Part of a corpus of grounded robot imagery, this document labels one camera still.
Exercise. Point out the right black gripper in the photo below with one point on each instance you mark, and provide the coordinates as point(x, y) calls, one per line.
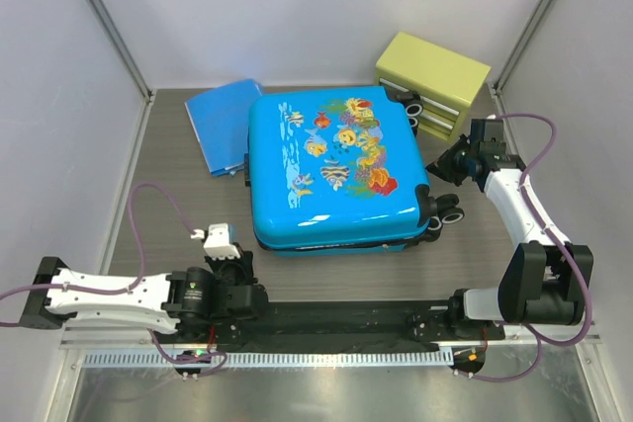
point(442, 166)

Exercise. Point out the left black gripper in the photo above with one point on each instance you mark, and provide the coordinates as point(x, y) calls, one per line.
point(244, 261)

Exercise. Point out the blue suitcase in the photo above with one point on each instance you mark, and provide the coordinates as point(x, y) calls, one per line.
point(339, 171)

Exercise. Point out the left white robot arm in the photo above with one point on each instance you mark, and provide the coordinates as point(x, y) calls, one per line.
point(184, 303)

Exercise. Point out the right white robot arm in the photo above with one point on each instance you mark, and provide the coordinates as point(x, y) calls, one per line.
point(547, 278)

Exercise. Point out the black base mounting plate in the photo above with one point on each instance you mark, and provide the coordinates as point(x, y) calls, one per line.
point(344, 327)

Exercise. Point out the olive green drawer box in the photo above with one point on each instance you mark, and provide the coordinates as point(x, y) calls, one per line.
point(446, 82)

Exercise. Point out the blue file folder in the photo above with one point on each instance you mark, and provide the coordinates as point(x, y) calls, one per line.
point(219, 118)

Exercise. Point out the white slotted cable duct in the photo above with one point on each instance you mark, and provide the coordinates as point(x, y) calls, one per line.
point(139, 358)

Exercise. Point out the right aluminium frame post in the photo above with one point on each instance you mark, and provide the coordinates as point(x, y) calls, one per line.
point(535, 21)

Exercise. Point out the aluminium frame post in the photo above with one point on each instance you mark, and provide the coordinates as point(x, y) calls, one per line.
point(107, 23)
point(535, 21)

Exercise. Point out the left aluminium frame post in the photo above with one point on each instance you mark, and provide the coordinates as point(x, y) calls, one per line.
point(107, 23)

